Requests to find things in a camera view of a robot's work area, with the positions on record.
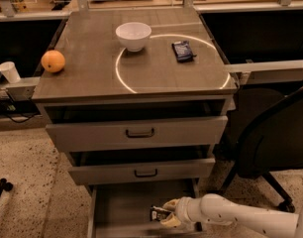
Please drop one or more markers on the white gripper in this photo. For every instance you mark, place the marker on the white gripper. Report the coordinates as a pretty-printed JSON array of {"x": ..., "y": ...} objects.
[{"x": 183, "y": 209}]

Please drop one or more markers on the black rxbar chocolate bar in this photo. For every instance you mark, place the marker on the black rxbar chocolate bar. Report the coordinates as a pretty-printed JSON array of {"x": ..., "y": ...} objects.
[{"x": 158, "y": 213}]

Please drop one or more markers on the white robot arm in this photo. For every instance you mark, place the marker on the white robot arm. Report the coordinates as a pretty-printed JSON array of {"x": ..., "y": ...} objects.
[{"x": 217, "y": 209}]

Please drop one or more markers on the middle drawer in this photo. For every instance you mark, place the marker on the middle drawer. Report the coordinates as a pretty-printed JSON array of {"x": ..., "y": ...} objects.
[{"x": 141, "y": 172}]

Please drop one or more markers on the drawer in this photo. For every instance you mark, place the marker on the drawer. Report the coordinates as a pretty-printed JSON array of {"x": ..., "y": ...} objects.
[
  {"x": 123, "y": 210},
  {"x": 141, "y": 172},
  {"x": 139, "y": 134}
]

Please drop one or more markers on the bottom drawer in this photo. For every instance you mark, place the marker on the bottom drawer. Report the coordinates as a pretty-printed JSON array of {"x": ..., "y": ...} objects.
[{"x": 123, "y": 210}]

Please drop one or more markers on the top drawer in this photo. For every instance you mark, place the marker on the top drawer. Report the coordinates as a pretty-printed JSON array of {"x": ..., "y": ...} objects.
[{"x": 139, "y": 134}]

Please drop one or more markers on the grey drawer cabinet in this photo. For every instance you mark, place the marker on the grey drawer cabinet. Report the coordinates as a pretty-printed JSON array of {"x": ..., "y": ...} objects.
[{"x": 104, "y": 82}]

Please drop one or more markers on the black office chair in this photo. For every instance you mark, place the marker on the black office chair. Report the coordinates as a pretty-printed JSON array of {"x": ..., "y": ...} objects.
[{"x": 264, "y": 135}]

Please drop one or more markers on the blue snack packet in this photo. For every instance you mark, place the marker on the blue snack packet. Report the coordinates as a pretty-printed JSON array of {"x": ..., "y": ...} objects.
[{"x": 182, "y": 51}]

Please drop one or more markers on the white bowl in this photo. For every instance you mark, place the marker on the white bowl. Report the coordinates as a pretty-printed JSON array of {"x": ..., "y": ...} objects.
[{"x": 133, "y": 35}]

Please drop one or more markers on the orange fruit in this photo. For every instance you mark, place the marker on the orange fruit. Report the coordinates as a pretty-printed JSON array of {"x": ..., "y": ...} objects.
[{"x": 53, "y": 61}]

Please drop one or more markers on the white paper cup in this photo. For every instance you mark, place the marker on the white paper cup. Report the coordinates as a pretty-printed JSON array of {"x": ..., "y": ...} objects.
[{"x": 9, "y": 71}]

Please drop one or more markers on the aluminium frame rail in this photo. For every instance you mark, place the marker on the aluminium frame rail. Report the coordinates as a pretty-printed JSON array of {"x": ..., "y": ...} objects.
[{"x": 267, "y": 72}]

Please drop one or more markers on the black power adapter with cable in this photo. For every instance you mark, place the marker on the black power adapter with cable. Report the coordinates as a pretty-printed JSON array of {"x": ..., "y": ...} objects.
[{"x": 18, "y": 111}]

